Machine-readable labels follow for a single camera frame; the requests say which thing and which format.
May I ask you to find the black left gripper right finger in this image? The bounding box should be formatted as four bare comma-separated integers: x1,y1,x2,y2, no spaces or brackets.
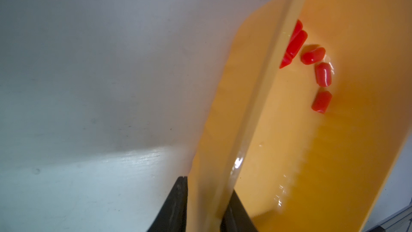
220,191,257,232

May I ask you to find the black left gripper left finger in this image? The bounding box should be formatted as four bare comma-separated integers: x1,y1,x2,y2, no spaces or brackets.
147,176,188,232

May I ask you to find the red sleeve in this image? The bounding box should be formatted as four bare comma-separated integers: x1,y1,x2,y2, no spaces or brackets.
315,62,332,88
290,20,303,41
286,30,308,59
311,90,333,114
301,47,326,65

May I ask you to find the yellow plastic storage tray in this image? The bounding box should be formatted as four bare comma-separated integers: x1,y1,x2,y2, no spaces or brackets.
186,0,412,232

